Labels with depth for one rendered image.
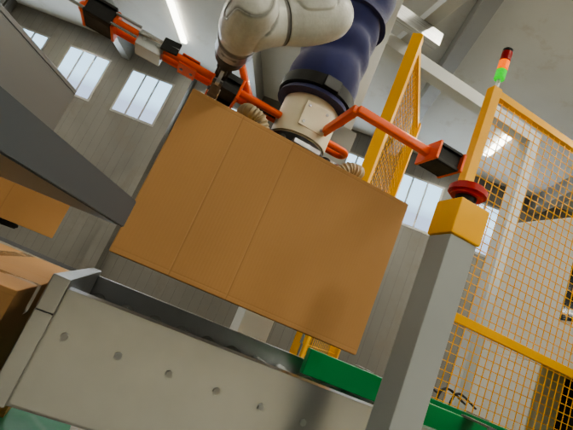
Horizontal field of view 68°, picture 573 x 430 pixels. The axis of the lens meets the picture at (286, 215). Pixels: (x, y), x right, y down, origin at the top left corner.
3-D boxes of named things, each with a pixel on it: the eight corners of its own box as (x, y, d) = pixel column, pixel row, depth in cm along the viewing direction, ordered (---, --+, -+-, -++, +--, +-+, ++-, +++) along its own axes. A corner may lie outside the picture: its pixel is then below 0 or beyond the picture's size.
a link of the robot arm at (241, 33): (221, 62, 91) (278, 58, 96) (236, 24, 77) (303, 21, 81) (210, 14, 91) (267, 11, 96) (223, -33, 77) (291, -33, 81)
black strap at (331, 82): (328, 133, 141) (332, 122, 142) (364, 110, 119) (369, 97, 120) (269, 98, 135) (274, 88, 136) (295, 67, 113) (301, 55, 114)
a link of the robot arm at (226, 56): (211, 42, 91) (206, 55, 97) (249, 65, 93) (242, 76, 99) (228, 8, 93) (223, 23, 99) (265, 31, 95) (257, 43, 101)
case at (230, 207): (298, 331, 138) (342, 220, 147) (355, 356, 100) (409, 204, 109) (120, 255, 124) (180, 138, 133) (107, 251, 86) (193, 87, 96)
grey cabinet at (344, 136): (333, 183, 232) (352, 136, 239) (338, 181, 227) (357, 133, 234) (303, 165, 227) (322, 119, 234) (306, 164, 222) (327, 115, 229)
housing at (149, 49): (159, 67, 116) (165, 54, 117) (159, 56, 110) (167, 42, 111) (134, 54, 114) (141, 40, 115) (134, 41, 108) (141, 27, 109)
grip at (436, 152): (438, 178, 113) (443, 162, 114) (461, 172, 105) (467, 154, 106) (413, 164, 111) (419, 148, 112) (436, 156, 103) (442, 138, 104)
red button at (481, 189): (464, 216, 84) (469, 198, 85) (491, 212, 77) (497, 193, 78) (436, 200, 82) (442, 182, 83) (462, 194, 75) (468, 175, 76)
